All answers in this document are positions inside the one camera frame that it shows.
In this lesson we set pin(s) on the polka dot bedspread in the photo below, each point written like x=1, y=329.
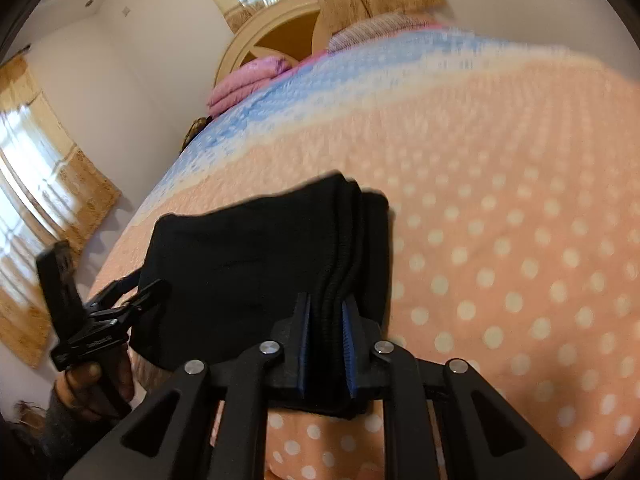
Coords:
x=500, y=185

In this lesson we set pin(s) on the brown woven object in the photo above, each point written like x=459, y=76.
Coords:
x=195, y=132

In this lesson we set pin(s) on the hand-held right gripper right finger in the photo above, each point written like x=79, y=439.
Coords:
x=350, y=350

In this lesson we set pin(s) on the striped pillow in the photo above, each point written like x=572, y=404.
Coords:
x=370, y=27

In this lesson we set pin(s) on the cream wooden headboard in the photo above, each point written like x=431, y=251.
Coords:
x=280, y=40

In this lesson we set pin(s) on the folded pink blanket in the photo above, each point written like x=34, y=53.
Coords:
x=240, y=85

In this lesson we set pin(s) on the person's left hand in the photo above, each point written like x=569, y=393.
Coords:
x=82, y=380

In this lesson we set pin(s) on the person's dark clothing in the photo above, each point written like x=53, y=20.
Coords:
x=20, y=455

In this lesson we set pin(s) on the person's left forearm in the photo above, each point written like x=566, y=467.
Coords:
x=70, y=440

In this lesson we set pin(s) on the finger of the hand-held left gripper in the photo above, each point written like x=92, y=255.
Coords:
x=117, y=290
x=147, y=297

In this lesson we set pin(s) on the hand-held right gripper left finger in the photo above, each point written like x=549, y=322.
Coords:
x=302, y=345

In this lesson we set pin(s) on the black pants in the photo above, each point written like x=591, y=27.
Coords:
x=240, y=260

